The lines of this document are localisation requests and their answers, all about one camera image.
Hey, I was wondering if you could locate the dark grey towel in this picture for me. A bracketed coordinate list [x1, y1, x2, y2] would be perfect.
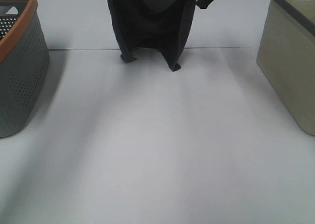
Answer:
[107, 0, 214, 71]

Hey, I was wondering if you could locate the beige bin grey rim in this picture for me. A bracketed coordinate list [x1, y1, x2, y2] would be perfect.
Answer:
[256, 0, 315, 135]

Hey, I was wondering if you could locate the grey perforated basket orange rim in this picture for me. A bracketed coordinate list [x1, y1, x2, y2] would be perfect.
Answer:
[0, 0, 50, 138]

